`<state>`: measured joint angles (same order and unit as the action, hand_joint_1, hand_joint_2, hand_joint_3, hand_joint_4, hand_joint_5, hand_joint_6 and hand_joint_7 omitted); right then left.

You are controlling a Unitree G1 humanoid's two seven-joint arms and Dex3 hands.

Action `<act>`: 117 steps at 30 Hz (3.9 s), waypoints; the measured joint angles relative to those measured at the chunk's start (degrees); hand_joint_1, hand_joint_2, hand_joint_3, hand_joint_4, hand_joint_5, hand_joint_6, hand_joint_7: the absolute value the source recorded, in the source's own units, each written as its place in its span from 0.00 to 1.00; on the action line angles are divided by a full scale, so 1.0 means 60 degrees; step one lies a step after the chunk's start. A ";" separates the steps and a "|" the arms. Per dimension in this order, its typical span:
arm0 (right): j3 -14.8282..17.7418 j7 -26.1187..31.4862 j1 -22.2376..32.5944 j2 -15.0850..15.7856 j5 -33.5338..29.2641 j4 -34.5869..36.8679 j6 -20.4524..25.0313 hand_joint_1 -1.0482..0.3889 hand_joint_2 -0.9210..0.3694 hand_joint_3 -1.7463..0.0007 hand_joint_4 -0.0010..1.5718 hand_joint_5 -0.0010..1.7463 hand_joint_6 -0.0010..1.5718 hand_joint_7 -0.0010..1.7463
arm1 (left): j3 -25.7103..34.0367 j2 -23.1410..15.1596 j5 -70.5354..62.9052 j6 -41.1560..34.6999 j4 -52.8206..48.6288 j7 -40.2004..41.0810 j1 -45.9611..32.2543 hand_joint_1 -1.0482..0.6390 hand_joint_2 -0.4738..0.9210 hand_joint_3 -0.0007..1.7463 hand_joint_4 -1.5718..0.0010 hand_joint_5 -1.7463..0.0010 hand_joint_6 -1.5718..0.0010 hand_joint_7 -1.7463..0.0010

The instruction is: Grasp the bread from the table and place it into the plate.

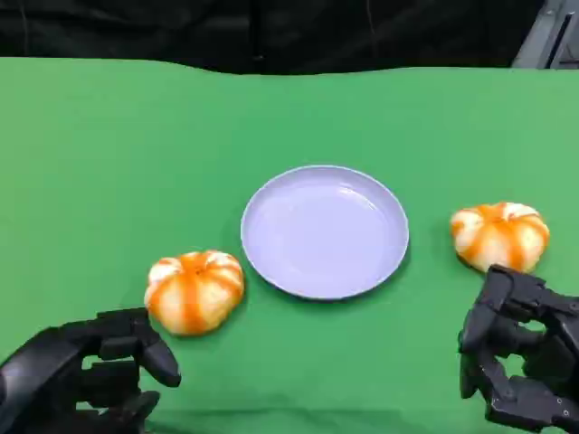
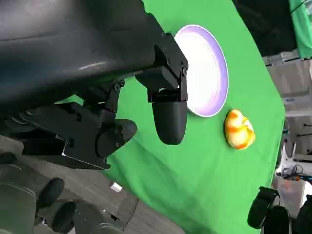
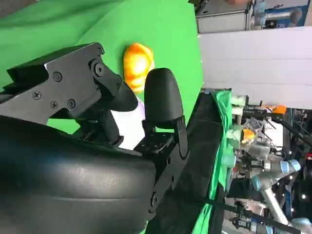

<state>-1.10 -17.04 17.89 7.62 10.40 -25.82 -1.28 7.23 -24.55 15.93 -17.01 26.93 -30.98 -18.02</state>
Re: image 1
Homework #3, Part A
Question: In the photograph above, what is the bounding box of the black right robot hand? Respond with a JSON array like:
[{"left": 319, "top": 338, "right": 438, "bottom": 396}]
[{"left": 457, "top": 264, "right": 579, "bottom": 434}]

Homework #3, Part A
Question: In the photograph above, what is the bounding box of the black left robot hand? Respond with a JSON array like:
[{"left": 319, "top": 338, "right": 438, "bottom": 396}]
[{"left": 0, "top": 307, "right": 183, "bottom": 434}]

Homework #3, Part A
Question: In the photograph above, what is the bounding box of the orange and white bread roll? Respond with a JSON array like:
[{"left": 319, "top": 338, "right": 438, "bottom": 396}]
[
  {"left": 449, "top": 202, "right": 551, "bottom": 274},
  {"left": 143, "top": 250, "right": 246, "bottom": 337}
]

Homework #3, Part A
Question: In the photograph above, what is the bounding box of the green table cloth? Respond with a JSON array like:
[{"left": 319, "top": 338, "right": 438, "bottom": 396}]
[{"left": 0, "top": 56, "right": 579, "bottom": 434}]

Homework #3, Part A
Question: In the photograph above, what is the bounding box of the lilac plate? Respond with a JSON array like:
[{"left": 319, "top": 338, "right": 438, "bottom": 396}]
[{"left": 240, "top": 164, "right": 411, "bottom": 302}]

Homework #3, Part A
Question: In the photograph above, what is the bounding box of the black backdrop curtain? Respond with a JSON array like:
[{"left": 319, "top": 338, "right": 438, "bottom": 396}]
[{"left": 0, "top": 0, "right": 549, "bottom": 76}]

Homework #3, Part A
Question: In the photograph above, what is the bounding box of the grey metal frame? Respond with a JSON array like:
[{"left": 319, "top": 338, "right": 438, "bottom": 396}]
[{"left": 510, "top": 0, "right": 579, "bottom": 71}]

